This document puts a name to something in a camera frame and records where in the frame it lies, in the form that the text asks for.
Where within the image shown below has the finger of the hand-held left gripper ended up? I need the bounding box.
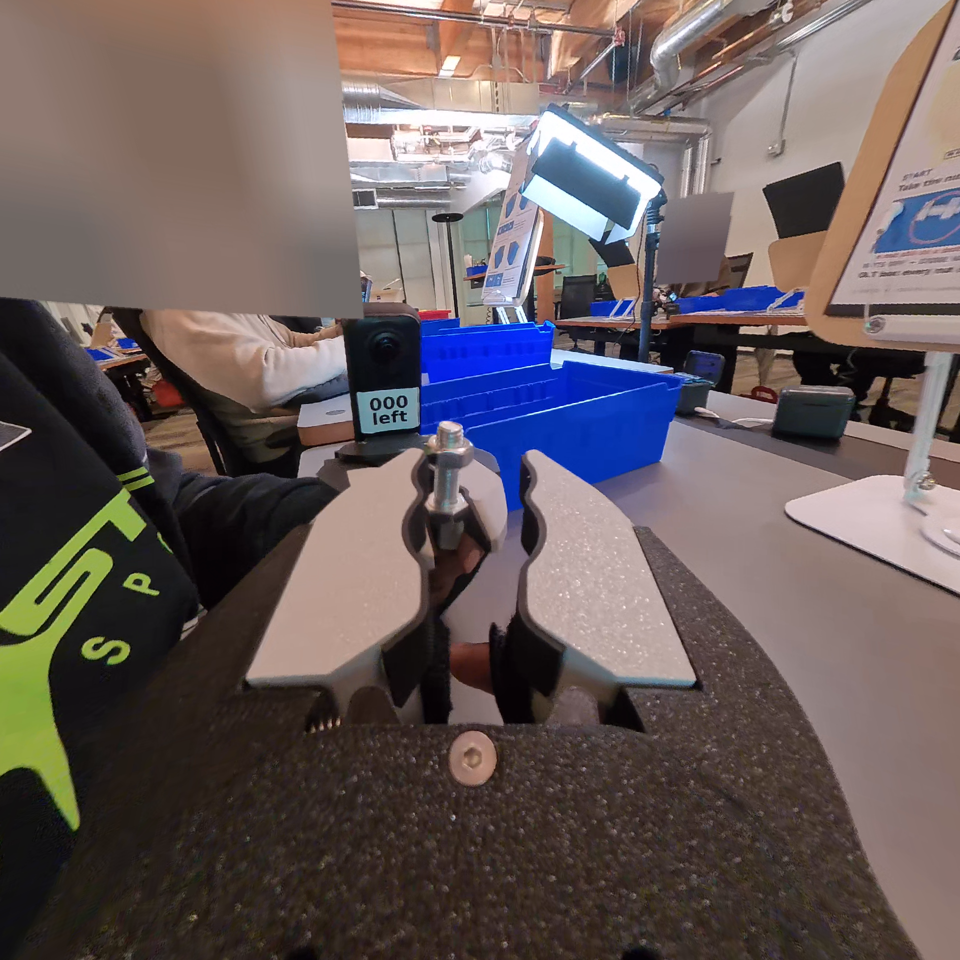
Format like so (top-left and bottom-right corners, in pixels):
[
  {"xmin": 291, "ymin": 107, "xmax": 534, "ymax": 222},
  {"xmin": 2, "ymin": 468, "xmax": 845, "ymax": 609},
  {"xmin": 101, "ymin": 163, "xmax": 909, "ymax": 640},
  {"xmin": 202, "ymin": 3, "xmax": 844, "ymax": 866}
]
[{"xmin": 450, "ymin": 465, "xmax": 511, "ymax": 559}]

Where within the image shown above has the small black box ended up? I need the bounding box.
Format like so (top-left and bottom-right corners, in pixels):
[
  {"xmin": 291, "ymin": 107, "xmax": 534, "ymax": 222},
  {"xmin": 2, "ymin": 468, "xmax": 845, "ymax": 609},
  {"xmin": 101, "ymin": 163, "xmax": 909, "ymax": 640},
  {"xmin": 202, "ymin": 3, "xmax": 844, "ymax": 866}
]
[{"xmin": 770, "ymin": 386, "xmax": 856, "ymax": 442}]

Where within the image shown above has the person's black printed shirt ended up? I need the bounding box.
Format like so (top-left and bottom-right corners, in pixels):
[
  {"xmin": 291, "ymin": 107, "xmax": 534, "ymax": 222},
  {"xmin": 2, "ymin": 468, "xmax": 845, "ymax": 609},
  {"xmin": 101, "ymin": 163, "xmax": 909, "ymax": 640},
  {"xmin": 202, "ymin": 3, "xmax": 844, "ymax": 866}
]
[{"xmin": 0, "ymin": 300, "xmax": 204, "ymax": 939}]

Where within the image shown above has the silver hex nut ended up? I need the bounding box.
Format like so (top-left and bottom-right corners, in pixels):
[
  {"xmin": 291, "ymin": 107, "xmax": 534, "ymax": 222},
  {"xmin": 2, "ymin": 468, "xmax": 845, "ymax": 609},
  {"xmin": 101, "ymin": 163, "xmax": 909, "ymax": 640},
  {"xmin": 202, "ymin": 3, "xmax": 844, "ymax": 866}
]
[{"xmin": 423, "ymin": 422, "xmax": 477, "ymax": 468}]

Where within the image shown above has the short thick silver bolt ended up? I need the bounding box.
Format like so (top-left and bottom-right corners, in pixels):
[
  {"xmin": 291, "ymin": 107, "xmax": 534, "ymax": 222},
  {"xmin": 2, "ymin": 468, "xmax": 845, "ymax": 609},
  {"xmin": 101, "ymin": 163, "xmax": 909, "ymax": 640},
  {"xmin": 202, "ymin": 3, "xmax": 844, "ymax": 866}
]
[{"xmin": 425, "ymin": 422, "xmax": 475, "ymax": 553}]

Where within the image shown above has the small black device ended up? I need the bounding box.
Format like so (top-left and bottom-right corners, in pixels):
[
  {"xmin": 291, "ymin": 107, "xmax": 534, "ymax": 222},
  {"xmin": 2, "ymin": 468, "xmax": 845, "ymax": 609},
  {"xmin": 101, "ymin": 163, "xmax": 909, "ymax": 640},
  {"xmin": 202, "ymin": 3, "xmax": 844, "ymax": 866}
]
[{"xmin": 672, "ymin": 375, "xmax": 717, "ymax": 417}]

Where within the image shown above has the blue plastic bin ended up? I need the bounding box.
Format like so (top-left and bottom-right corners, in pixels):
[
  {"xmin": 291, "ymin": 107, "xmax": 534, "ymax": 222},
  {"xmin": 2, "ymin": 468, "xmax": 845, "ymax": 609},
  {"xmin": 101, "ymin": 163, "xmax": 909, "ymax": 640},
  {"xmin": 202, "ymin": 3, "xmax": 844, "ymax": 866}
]
[{"xmin": 417, "ymin": 320, "xmax": 558, "ymax": 385}]

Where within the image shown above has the wooden office desk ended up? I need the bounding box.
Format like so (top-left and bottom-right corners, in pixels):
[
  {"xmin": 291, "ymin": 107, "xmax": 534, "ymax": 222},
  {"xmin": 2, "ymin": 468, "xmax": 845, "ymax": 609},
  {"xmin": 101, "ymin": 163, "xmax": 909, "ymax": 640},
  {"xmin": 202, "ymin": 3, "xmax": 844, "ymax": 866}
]
[{"xmin": 555, "ymin": 308, "xmax": 819, "ymax": 369}]

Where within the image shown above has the person's left forearm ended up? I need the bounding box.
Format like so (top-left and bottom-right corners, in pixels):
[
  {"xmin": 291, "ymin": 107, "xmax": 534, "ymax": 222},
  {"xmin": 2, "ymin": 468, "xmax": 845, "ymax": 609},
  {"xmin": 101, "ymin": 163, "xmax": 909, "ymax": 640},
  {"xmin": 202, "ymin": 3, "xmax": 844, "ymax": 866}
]
[{"xmin": 150, "ymin": 450, "xmax": 340, "ymax": 609}]

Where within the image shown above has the printed poster banner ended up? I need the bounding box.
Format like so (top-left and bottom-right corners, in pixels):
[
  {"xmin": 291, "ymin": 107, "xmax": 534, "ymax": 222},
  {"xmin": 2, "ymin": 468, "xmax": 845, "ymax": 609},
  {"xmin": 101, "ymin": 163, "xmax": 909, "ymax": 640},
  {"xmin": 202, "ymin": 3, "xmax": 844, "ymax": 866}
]
[{"xmin": 480, "ymin": 143, "xmax": 546, "ymax": 309}]

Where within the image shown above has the blue plastic box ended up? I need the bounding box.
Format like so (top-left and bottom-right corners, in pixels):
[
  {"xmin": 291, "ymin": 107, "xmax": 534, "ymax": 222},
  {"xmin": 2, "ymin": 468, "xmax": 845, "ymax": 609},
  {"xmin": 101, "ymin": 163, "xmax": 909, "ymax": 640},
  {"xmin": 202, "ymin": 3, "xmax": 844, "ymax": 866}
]
[{"xmin": 420, "ymin": 360, "xmax": 685, "ymax": 511}]

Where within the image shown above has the studio light on stand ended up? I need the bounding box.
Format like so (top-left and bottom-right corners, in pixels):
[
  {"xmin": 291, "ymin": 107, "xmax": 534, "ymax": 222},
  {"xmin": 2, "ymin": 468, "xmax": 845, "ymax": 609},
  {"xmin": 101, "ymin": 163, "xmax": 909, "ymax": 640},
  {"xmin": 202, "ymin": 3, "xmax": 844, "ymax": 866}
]
[{"xmin": 518, "ymin": 105, "xmax": 669, "ymax": 364}]

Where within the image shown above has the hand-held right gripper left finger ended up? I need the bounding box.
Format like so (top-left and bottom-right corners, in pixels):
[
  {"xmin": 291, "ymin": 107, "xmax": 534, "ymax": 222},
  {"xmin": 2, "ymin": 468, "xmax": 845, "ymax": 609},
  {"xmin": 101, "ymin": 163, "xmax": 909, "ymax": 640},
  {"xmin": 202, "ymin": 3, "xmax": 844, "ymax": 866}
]
[{"xmin": 245, "ymin": 447, "xmax": 451, "ymax": 718}]

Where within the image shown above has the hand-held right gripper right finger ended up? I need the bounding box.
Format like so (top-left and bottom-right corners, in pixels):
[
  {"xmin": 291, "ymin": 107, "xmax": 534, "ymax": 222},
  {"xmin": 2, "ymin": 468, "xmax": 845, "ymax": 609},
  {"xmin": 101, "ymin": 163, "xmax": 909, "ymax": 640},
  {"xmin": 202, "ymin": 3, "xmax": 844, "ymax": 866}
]
[{"xmin": 492, "ymin": 450, "xmax": 699, "ymax": 721}]

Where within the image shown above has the row of blue bins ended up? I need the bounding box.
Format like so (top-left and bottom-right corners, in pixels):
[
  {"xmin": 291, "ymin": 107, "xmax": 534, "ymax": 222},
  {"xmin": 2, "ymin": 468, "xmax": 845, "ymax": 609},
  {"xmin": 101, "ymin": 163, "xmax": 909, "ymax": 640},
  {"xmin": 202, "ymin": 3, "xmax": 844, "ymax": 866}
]
[{"xmin": 590, "ymin": 285, "xmax": 807, "ymax": 319}]

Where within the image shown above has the black floor lamp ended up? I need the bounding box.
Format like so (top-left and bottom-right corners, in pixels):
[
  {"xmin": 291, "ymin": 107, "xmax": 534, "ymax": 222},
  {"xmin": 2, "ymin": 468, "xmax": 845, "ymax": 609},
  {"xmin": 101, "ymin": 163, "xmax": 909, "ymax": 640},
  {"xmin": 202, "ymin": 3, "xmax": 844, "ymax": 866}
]
[{"xmin": 432, "ymin": 210, "xmax": 469, "ymax": 316}]

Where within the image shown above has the sign on white stand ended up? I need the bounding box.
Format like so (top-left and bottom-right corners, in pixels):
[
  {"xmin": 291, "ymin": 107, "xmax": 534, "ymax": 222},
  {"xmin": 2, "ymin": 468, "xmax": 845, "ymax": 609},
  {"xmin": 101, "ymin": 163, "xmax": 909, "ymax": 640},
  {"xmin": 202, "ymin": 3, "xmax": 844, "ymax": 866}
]
[{"xmin": 785, "ymin": 0, "xmax": 960, "ymax": 598}]

